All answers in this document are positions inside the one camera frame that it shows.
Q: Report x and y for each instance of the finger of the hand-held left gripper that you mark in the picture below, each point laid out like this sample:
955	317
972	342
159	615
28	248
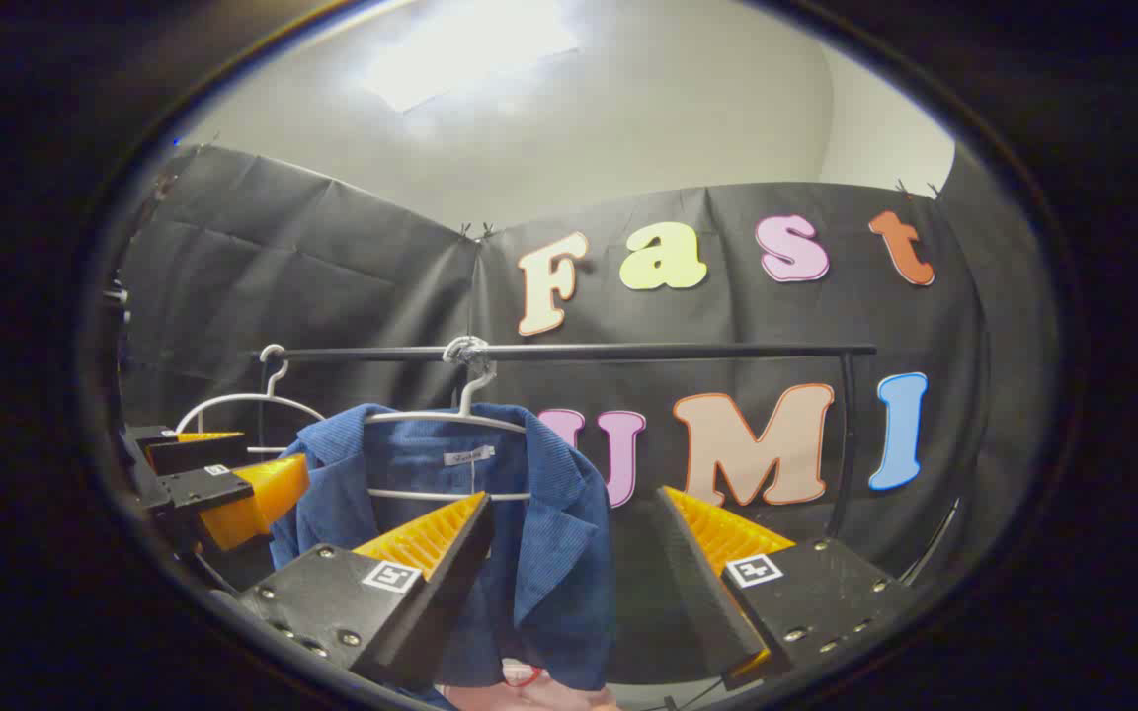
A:
263	504
194	454

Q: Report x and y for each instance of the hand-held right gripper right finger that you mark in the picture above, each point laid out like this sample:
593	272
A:
702	592

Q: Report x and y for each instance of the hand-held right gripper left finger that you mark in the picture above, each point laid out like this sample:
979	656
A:
450	592

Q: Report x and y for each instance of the plain white plastic hanger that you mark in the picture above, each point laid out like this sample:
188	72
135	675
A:
243	397

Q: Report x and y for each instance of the white hanger with taped hook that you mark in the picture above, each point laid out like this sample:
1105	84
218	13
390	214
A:
431	494

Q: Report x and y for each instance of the pink cloth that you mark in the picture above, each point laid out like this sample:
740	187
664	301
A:
569	699

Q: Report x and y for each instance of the black backdrop cloth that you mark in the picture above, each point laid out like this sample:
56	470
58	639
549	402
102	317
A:
332	276

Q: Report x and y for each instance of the black clothes rail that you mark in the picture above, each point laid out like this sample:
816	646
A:
628	351

